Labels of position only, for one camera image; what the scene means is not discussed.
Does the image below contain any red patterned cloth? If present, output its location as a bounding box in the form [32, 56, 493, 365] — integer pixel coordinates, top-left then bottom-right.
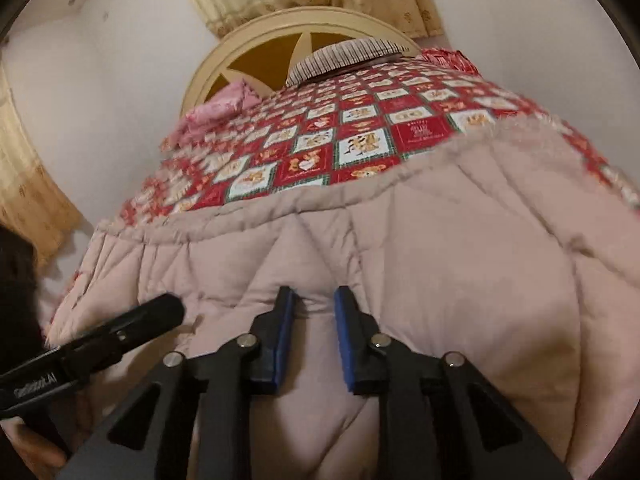
[420, 47, 481, 78]

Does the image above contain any person's left hand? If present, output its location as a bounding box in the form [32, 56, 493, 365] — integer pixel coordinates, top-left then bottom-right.
[7, 421, 68, 467]

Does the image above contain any cream arched headboard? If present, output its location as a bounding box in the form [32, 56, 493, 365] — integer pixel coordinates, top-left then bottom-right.
[180, 6, 421, 116]

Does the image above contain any pink folded quilt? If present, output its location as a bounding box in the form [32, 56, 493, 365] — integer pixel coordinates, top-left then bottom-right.
[160, 80, 263, 153]

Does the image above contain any beige quilted jacket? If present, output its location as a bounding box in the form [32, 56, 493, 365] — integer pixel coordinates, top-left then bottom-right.
[42, 115, 640, 480]

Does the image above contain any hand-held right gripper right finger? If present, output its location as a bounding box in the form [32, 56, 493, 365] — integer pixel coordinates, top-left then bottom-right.
[334, 286, 573, 480]

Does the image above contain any striped pillow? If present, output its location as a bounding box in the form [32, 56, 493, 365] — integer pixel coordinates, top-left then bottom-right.
[286, 37, 408, 87]

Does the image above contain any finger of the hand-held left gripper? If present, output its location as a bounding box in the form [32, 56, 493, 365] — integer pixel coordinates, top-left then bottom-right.
[45, 294, 185, 376]

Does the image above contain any red checked printed bedspread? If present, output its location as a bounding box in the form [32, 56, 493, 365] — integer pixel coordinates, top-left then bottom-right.
[42, 50, 640, 341]

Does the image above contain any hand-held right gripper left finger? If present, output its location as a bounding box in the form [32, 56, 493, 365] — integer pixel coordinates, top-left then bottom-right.
[70, 286, 296, 480]

